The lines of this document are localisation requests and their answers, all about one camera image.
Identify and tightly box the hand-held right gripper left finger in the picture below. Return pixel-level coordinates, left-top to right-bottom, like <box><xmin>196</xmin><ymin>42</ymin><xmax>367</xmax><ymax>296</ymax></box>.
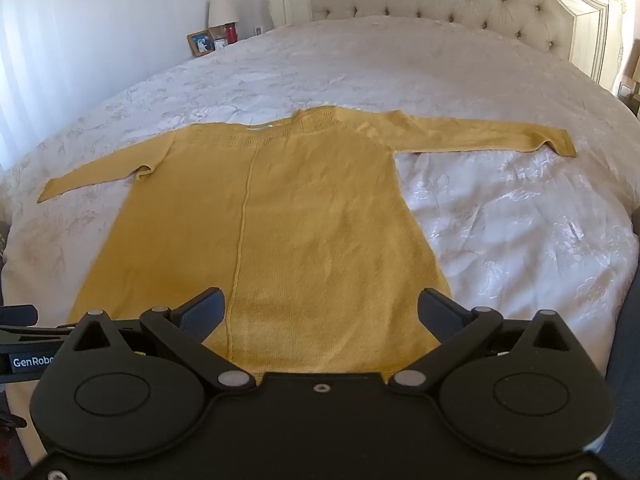
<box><xmin>67</xmin><ymin>287</ymin><xmax>250</xmax><ymax>392</ymax></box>

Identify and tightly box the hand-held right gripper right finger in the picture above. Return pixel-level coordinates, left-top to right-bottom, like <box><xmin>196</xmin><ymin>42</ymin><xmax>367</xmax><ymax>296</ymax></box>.
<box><xmin>388</xmin><ymin>287</ymin><xmax>576</xmax><ymax>392</ymax></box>

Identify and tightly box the yellow knit sweater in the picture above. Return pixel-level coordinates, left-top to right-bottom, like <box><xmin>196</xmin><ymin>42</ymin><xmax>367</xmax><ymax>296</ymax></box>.
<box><xmin>37</xmin><ymin>108</ymin><xmax>577</xmax><ymax>376</ymax></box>

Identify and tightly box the white bed with bedspread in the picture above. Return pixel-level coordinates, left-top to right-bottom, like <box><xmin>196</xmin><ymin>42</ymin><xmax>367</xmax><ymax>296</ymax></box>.
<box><xmin>0</xmin><ymin>15</ymin><xmax>640</xmax><ymax>411</ymax></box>

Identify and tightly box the white table lamp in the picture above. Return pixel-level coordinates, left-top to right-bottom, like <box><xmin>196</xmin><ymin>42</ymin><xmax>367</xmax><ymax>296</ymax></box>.
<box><xmin>207</xmin><ymin>0</ymin><xmax>240</xmax><ymax>29</ymax></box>

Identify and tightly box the wooden picture frame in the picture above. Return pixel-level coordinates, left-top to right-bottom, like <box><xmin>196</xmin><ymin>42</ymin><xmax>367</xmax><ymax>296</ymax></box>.
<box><xmin>187</xmin><ymin>30</ymin><xmax>217</xmax><ymax>57</ymax></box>

